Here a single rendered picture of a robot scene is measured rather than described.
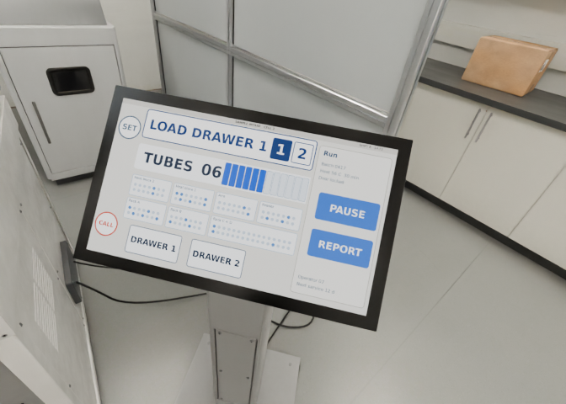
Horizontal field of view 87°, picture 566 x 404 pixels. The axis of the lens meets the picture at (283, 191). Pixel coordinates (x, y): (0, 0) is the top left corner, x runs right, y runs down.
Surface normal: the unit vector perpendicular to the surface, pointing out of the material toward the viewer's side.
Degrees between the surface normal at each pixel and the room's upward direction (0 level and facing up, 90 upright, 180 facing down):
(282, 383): 5
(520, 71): 90
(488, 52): 88
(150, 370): 0
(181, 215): 50
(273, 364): 5
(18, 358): 90
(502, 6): 90
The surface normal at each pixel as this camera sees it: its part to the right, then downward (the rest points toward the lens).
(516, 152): -0.76, 0.33
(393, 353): 0.12, -0.80
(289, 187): -0.07, -0.07
